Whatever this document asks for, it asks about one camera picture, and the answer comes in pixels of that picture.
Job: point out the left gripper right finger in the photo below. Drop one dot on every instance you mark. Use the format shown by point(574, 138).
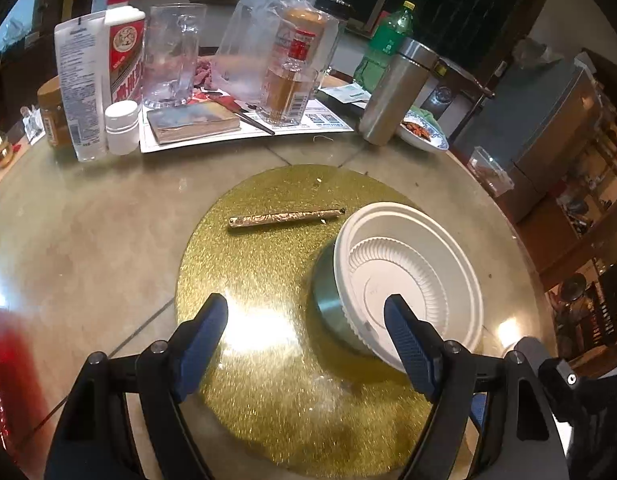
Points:
point(418, 345)

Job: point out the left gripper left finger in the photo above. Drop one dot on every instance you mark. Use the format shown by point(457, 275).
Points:
point(193, 344)

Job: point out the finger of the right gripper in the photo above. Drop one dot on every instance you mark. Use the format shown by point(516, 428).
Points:
point(478, 408)

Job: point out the cream ribbed plastic bowl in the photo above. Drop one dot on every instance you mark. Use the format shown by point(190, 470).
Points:
point(386, 249)

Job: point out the large red glass plate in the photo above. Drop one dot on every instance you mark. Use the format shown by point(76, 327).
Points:
point(8, 388)

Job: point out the gold glitter turntable mat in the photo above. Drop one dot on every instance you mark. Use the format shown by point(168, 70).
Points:
point(280, 387)

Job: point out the steel turntable hub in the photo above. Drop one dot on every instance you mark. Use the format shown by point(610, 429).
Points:
point(328, 302)

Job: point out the gold pen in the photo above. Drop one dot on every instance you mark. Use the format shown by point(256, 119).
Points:
point(243, 222)

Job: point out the small clear plastic box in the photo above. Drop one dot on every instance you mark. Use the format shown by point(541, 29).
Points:
point(488, 172)

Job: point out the blue patterned snack dish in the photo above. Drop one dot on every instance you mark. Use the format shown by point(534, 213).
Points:
point(418, 132)

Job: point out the small book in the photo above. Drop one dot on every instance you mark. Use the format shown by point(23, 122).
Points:
point(190, 122)

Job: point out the small white pill jar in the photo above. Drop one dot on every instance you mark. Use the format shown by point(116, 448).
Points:
point(122, 127)

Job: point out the grey refrigerator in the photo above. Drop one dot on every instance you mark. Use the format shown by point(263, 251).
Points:
point(538, 122)

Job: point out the steel thermos flask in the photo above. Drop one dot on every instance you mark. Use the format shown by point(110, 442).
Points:
point(396, 91)

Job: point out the small gold gourd ornament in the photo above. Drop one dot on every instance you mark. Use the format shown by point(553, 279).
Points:
point(6, 151)

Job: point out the dark wooden chair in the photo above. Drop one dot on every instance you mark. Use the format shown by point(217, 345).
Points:
point(454, 82)

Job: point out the green plastic bottle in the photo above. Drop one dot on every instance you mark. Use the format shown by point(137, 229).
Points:
point(388, 36)

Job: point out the peanut butter jar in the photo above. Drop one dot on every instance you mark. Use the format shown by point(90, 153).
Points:
point(51, 109)

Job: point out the glass beer mug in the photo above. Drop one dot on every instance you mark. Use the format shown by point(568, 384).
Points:
point(171, 53)

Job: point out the white moutai liquor bottle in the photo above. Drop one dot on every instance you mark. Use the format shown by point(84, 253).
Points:
point(125, 33)

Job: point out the clear bottle red cap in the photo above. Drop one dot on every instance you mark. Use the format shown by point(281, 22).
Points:
point(78, 46)

